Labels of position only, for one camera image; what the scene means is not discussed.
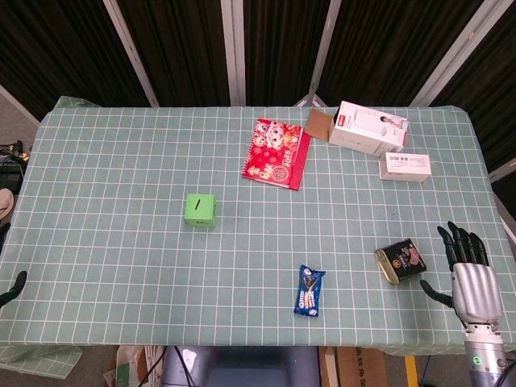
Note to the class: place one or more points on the small white barcode box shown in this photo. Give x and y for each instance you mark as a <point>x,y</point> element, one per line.
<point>405,167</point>

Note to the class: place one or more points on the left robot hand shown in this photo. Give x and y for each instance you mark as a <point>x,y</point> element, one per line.
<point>17,284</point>

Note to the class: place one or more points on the white screen frame post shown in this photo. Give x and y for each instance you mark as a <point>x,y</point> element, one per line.
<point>504,169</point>
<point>324,52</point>
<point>234,52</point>
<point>457,52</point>
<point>131,52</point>

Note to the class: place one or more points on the green grid tablecloth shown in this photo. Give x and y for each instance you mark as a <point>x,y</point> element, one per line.
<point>121,161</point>

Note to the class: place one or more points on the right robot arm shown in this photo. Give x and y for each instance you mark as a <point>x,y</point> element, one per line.
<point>483,359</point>

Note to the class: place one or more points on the black luncheon meat can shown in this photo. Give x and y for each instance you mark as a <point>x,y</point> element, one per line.
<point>401,262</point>

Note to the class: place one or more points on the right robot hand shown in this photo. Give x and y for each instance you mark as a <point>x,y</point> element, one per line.
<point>475,290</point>

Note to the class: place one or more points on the blue Oreo cookie pack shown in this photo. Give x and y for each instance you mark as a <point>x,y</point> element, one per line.
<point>309,291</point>

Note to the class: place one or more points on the beige hat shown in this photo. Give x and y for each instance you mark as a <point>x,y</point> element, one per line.
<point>5,203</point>

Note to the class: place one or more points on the black equipment with yellow parts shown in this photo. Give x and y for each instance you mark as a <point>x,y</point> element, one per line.
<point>10,167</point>

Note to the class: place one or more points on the large white product box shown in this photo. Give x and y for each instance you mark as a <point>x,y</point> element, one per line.
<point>363,129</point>

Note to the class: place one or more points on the paper bag with green print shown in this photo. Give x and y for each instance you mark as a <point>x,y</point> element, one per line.
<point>129,367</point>

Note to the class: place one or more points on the red spiral calendar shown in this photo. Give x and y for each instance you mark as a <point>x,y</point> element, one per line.
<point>274,153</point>

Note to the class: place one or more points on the green cube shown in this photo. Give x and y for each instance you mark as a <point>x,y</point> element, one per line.
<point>199,209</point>

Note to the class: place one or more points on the brown cardboard box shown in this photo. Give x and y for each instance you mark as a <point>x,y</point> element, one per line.
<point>359,369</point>

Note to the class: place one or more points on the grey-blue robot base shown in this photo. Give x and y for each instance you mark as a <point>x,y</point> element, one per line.
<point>250,367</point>

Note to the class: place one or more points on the dark corrugated screen panel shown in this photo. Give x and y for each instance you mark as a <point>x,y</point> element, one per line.
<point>282,48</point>
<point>181,48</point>
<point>492,80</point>
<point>60,48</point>
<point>395,48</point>

